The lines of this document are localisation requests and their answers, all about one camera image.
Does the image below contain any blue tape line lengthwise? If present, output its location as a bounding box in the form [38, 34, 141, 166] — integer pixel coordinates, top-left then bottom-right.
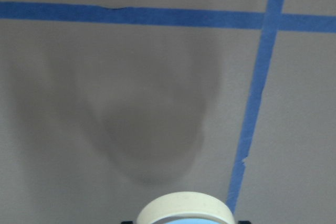
[0, 1, 336, 34]

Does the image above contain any blue tape line crosswise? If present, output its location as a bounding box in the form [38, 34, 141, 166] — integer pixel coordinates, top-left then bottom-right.
[226, 0, 285, 212]

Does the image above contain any blue and cream bell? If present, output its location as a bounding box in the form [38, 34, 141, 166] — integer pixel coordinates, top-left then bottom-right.
[135, 191, 235, 223]

